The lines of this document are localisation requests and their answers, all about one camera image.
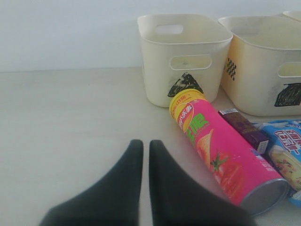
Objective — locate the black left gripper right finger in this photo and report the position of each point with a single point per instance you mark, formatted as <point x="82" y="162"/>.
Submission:
<point x="178" y="200"/>

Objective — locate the purple drink carton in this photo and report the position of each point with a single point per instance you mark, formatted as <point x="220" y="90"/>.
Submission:
<point x="246" y="129"/>

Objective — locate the middle cream plastic bin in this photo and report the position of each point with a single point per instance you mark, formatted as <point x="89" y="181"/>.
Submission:
<point x="262" y="72"/>

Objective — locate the right cream plastic bin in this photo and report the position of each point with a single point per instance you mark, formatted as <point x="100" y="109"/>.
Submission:
<point x="291" y="14"/>

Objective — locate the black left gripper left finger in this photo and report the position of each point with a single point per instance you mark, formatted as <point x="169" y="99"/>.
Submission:
<point x="111" y="201"/>

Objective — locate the cream plastic bin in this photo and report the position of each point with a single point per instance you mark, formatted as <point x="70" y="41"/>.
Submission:
<point x="291" y="14"/>
<point x="182" y="51"/>
<point x="262" y="72"/>

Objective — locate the blue noodle packet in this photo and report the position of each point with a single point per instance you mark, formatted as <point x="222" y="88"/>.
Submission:
<point x="284" y="152"/>

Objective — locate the pink chips can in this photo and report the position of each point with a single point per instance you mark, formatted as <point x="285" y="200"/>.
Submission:
<point x="246" y="178"/>

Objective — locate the left cream plastic bin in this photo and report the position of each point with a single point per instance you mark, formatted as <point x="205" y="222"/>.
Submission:
<point x="182" y="51"/>

